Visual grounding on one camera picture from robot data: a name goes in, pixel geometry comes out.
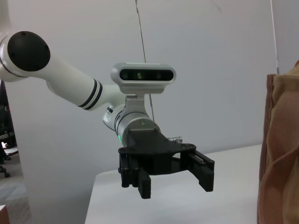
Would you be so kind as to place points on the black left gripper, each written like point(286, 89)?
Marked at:
point(154, 151)

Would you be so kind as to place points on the khaki canvas food bag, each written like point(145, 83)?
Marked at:
point(280, 140)

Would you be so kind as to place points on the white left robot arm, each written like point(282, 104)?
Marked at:
point(70, 79)

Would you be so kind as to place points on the brown box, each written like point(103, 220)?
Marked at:
point(2, 215)

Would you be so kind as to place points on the black office chair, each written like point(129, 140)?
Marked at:
point(5, 116)

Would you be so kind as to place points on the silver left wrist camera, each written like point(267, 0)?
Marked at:
point(144, 86)

